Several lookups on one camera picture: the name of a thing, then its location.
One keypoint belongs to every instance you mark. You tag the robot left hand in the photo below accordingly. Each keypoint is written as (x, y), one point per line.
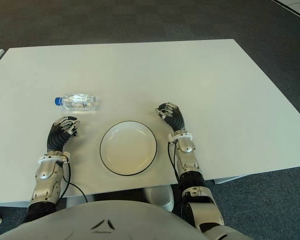
(56, 140)

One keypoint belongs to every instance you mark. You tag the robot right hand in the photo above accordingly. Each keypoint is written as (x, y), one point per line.
(176, 118)

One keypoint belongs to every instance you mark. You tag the clear water bottle blue cap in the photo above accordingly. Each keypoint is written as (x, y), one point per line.
(77, 102)

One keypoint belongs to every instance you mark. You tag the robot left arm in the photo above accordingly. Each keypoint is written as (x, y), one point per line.
(46, 180)

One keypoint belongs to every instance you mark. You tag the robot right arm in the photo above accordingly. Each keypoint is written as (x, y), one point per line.
(187, 160)

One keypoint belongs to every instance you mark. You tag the white plate black rim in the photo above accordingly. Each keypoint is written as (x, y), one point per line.
(127, 150)

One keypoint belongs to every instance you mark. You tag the white table support beam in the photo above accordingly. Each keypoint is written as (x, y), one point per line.
(227, 179)

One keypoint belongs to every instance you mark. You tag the grey robot torso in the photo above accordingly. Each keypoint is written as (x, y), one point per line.
(115, 217)

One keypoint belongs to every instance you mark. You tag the white table pedestal base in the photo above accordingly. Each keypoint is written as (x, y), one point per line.
(162, 197)

